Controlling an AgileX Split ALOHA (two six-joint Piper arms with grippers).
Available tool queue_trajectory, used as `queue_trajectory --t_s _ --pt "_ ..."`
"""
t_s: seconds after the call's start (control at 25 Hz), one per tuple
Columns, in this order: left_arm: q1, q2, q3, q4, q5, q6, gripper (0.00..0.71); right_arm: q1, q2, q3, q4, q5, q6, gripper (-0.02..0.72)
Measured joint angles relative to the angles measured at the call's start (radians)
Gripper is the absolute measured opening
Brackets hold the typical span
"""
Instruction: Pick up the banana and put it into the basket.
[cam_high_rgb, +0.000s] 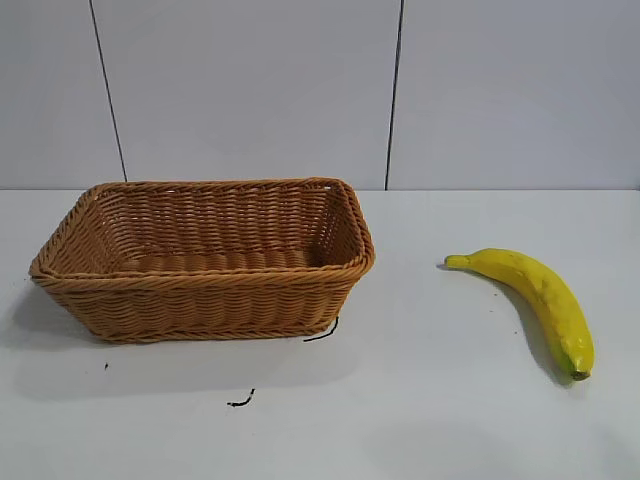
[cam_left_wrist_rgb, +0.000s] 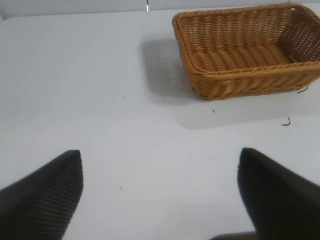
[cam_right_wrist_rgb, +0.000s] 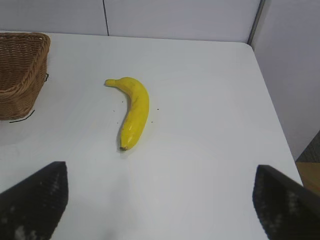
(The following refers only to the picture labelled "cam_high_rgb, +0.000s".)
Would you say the yellow banana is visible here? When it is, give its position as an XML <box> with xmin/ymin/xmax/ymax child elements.
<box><xmin>444</xmin><ymin>247</ymin><xmax>596</xmax><ymax>383</ymax></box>

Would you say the brown woven wicker basket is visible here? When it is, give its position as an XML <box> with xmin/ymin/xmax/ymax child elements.
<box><xmin>27</xmin><ymin>175</ymin><xmax>377</xmax><ymax>344</ymax></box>

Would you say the short black wire scrap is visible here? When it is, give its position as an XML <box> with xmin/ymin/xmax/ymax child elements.
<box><xmin>302</xmin><ymin>316</ymin><xmax>341</xmax><ymax>344</ymax></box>
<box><xmin>226</xmin><ymin>387</ymin><xmax>257</xmax><ymax>408</ymax></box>

